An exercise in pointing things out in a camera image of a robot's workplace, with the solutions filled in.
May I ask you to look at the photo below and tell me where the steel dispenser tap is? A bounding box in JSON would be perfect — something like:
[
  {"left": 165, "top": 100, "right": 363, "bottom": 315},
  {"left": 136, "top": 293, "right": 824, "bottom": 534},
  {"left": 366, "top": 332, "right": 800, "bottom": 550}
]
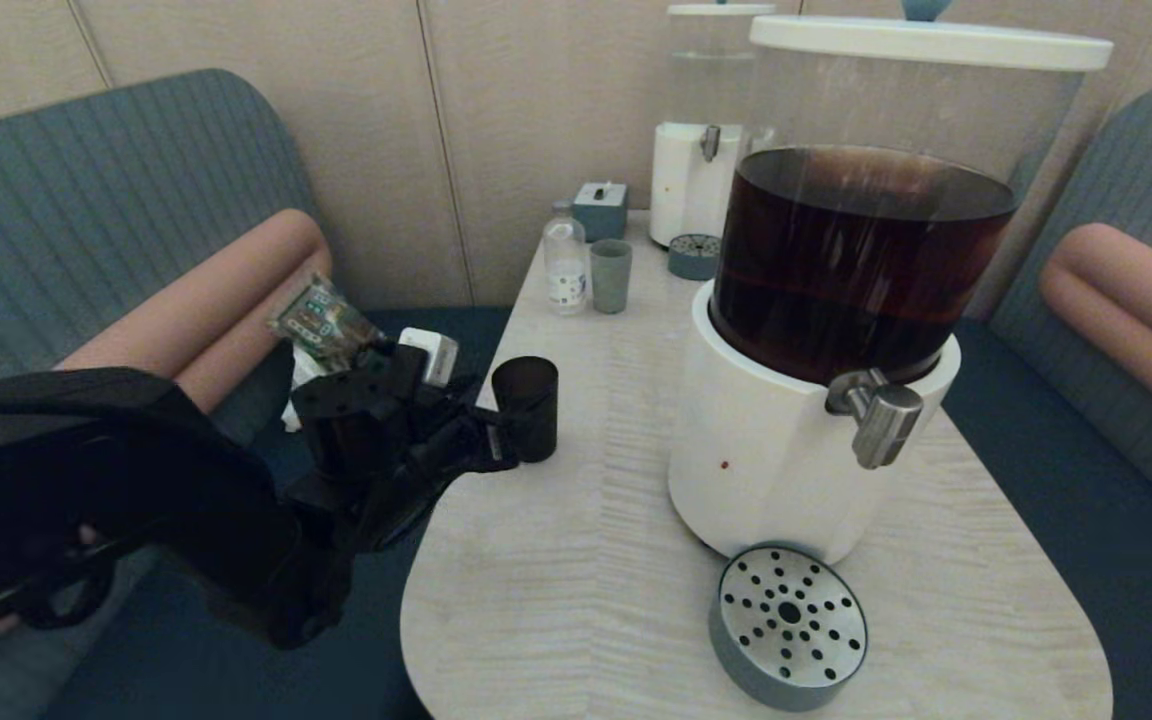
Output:
[{"left": 825, "top": 368, "right": 925, "bottom": 471}]

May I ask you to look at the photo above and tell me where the large blue-grey perforated drip tray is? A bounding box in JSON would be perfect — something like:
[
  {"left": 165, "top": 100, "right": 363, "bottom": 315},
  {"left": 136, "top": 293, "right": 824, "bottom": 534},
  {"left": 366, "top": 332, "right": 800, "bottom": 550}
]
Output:
[{"left": 708, "top": 545, "right": 869, "bottom": 713}]

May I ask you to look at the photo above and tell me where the black tapered cup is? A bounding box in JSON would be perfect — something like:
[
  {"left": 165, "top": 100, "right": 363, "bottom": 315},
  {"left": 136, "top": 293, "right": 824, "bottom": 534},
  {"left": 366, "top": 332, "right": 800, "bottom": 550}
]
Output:
[{"left": 491, "top": 356, "right": 559, "bottom": 464}]

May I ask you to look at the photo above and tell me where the small blue-grey drip tray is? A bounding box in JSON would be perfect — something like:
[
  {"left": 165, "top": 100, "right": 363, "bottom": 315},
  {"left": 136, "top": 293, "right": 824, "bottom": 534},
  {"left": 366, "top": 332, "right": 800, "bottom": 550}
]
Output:
[{"left": 668, "top": 233, "right": 722, "bottom": 281}]

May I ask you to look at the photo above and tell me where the large tea dispenser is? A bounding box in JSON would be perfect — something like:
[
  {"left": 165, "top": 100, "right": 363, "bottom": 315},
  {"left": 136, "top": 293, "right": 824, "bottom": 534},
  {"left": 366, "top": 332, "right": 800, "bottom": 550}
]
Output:
[{"left": 668, "top": 0, "right": 1114, "bottom": 567}]

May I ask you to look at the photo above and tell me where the green patterned snack packet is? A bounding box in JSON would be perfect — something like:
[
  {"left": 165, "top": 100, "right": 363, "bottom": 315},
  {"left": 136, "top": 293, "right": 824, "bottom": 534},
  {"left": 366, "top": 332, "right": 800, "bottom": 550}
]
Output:
[{"left": 268, "top": 272, "right": 387, "bottom": 371}]

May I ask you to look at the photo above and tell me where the small clear water dispenser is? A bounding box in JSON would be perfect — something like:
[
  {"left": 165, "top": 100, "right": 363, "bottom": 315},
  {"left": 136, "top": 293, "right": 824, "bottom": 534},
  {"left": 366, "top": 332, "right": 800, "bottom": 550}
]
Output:
[{"left": 650, "top": 0, "right": 777, "bottom": 249}]

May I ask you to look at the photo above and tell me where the crumpled white tissue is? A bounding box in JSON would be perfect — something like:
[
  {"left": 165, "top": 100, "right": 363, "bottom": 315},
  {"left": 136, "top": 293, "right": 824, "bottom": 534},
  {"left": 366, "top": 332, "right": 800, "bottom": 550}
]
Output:
[{"left": 281, "top": 345, "right": 329, "bottom": 433}]

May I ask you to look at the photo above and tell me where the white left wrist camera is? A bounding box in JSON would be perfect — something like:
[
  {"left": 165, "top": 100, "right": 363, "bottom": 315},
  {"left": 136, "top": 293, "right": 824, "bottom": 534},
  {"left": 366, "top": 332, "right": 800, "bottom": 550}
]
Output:
[{"left": 398, "top": 327, "right": 460, "bottom": 389}]

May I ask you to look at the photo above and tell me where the dark blue seat cushion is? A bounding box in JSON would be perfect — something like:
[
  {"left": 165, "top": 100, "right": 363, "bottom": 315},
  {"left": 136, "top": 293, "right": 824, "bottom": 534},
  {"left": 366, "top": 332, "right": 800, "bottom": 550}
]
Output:
[
  {"left": 931, "top": 318, "right": 1152, "bottom": 720},
  {"left": 41, "top": 305, "right": 515, "bottom": 720}
]

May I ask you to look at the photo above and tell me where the blue-grey napkin box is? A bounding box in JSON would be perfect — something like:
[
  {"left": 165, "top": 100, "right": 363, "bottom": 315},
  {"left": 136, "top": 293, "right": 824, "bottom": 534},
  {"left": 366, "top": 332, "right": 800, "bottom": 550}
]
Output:
[{"left": 573, "top": 181, "right": 629, "bottom": 242}]

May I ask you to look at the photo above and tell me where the pink bolster cushion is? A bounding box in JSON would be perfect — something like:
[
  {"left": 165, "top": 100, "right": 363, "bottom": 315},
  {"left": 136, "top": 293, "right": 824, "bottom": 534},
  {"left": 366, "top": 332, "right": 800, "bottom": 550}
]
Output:
[
  {"left": 0, "top": 208, "right": 335, "bottom": 646},
  {"left": 1038, "top": 223, "right": 1152, "bottom": 446}
]

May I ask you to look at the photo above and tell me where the grey-blue cup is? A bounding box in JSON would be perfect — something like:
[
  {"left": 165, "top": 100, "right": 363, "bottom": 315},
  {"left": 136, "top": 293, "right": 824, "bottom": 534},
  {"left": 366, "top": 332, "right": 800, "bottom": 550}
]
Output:
[{"left": 590, "top": 239, "right": 634, "bottom": 314}]

